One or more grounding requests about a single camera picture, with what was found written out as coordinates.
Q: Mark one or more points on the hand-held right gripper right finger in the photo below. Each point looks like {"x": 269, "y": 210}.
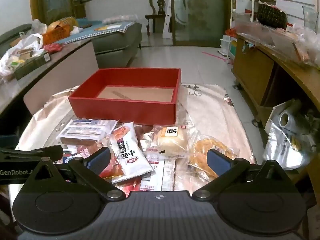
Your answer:
{"x": 217, "y": 162}

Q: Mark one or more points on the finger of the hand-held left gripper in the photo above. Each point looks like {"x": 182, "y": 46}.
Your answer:
{"x": 50, "y": 152}

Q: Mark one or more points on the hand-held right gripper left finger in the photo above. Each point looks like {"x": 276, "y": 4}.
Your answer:
{"x": 98, "y": 158}

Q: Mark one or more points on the red snack packet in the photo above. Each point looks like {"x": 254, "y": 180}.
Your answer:
{"x": 112, "y": 166}

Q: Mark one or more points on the yellow crispy snack clear bag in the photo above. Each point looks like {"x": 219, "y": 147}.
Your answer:
{"x": 197, "y": 155}

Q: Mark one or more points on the pink sausage packet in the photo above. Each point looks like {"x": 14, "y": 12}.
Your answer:
{"x": 75, "y": 152}

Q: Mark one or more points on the white spicy strip packet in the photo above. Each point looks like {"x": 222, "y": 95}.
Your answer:
{"x": 130, "y": 155}

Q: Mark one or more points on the blue white sausage packet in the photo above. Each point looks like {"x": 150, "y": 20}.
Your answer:
{"x": 85, "y": 130}

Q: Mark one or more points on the round bun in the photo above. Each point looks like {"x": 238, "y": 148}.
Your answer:
{"x": 170, "y": 142}

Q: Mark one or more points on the red cardboard box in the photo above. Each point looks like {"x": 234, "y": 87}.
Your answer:
{"x": 120, "y": 110}

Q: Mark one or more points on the red white barcode packet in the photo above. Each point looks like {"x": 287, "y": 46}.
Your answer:
{"x": 157, "y": 177}

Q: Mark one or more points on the silver foil bag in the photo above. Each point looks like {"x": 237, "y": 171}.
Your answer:
{"x": 282, "y": 150}

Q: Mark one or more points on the grey coffee table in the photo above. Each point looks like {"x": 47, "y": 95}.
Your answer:
{"x": 62, "y": 60}

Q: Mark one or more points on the wooden cabinet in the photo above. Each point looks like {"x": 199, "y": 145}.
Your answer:
{"x": 252, "y": 72}

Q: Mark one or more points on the red wrapper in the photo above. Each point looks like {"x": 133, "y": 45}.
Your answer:
{"x": 52, "y": 48}

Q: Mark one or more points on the large white plastic bag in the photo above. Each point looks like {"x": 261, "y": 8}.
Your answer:
{"x": 25, "y": 45}

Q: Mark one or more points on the grey green sofa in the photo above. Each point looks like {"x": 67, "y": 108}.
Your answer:
{"x": 117, "y": 45}

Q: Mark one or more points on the small white plastic shelf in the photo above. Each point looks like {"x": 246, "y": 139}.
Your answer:
{"x": 226, "y": 45}

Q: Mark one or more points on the orange plastic basket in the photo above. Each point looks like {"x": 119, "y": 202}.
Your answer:
{"x": 57, "y": 33}

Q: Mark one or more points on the blue sofa cover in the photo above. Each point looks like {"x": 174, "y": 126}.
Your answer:
{"x": 82, "y": 36}

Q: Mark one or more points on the crumpled white bag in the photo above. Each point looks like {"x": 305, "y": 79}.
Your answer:
{"x": 75, "y": 30}

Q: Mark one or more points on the small white plastic bag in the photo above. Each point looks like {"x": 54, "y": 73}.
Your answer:
{"x": 38, "y": 26}

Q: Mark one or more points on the orange red bag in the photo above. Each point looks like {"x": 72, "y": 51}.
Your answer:
{"x": 230, "y": 32}

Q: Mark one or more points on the yellow flat item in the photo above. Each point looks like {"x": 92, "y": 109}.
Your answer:
{"x": 107, "y": 28}

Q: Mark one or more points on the clear plastic bags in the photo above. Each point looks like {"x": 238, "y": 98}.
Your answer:
{"x": 282, "y": 42}

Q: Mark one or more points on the clear egg carton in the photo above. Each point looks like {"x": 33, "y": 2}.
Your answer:
{"x": 120, "y": 19}

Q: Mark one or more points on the glass sliding door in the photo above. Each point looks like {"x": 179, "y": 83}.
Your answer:
{"x": 200, "y": 17}

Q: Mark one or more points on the white perforated board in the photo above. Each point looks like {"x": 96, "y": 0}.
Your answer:
{"x": 168, "y": 17}

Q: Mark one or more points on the dark woven basket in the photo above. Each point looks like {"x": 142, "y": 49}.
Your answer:
{"x": 271, "y": 16}

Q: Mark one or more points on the dark wooden chair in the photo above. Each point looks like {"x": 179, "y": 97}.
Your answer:
{"x": 160, "y": 2}

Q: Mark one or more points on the clear plastic container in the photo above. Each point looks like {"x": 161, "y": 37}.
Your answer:
{"x": 311, "y": 18}

